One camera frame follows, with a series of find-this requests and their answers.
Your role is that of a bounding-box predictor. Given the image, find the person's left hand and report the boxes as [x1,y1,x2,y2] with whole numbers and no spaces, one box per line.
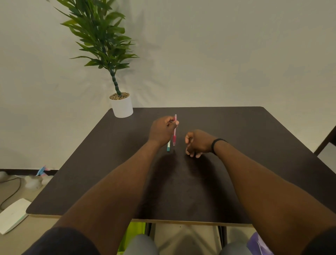
[148,116,180,148]

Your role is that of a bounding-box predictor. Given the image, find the person's right hand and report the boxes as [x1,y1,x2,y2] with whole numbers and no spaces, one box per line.
[185,129,217,159]

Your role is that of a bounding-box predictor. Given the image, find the person's right forearm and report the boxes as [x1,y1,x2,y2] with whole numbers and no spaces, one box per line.
[213,140,336,255]

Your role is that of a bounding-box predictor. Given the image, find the person's left forearm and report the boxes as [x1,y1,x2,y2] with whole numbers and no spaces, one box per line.
[52,140,164,255]

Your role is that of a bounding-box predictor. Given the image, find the black wristband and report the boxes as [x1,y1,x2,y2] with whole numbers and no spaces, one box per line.
[211,138,228,156]

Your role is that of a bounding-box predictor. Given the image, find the white plant pot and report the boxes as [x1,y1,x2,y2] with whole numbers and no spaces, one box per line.
[109,92,134,119]

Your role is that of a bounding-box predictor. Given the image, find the green bag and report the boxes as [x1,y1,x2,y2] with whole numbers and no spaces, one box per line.
[117,222,147,253]

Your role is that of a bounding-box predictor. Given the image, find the green artificial plant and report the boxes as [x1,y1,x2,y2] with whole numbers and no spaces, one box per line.
[47,0,140,97]

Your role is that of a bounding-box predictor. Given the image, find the grey trousers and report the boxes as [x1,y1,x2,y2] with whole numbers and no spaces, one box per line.
[123,234,253,255]

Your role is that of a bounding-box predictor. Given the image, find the purple bag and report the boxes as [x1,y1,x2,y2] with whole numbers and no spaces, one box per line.
[246,232,274,255]

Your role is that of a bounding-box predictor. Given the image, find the blue and pink toy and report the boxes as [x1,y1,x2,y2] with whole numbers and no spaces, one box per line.
[36,165,51,177]

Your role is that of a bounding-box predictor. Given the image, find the dark wooden chair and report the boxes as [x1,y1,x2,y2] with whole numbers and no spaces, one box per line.
[313,125,336,157]

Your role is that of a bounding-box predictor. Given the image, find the white crumpled plastic bag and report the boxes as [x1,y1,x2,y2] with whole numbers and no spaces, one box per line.
[24,174,54,190]

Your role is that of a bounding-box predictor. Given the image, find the white flat box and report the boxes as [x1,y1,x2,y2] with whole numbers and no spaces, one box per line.
[0,198,32,235]

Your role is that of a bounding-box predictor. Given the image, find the black cable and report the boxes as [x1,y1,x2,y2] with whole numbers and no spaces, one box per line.
[0,177,22,211]

